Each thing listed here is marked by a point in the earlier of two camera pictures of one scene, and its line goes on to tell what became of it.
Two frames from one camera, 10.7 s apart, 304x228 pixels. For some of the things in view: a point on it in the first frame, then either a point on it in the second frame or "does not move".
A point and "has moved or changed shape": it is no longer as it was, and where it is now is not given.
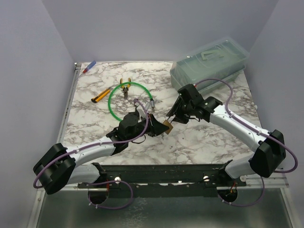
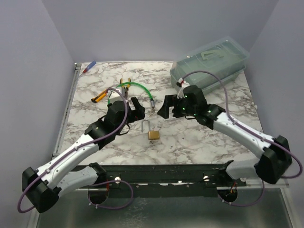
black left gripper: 155,127 → 137,114
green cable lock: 152,100 does not move
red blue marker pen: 90,66 does not move
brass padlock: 168,122 has moved or changed shape
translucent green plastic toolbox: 225,60 does not move
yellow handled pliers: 125,89 does not move
